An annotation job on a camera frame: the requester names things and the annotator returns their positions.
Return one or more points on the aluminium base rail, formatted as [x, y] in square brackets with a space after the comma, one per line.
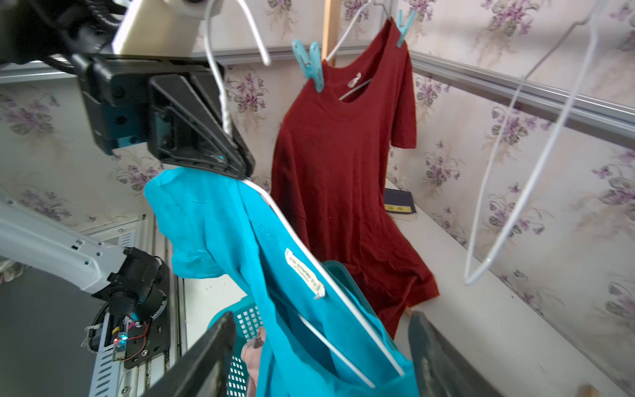
[132, 356]

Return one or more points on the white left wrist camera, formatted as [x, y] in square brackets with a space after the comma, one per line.
[157, 28]

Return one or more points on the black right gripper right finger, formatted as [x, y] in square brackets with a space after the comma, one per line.
[439, 368]

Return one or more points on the white hanger of red shirt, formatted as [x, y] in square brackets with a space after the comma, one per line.
[352, 26]

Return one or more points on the dark red t-shirt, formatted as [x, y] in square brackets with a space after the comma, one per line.
[329, 171]

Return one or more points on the dark cover notebook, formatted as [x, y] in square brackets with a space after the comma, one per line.
[399, 201]

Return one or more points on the teal t-shirt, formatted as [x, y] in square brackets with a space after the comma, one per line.
[219, 226]

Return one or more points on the wooden clothes rack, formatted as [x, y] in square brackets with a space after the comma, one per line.
[331, 28]

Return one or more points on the white hanger of teal shirt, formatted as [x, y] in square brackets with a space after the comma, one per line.
[297, 238]

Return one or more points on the pink t-shirt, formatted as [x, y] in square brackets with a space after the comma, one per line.
[251, 355]

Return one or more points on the teal perforated plastic basket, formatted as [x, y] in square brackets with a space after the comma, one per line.
[248, 321]

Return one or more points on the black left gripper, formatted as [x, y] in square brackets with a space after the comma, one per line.
[123, 94]

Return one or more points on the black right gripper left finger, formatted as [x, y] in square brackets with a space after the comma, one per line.
[204, 369]

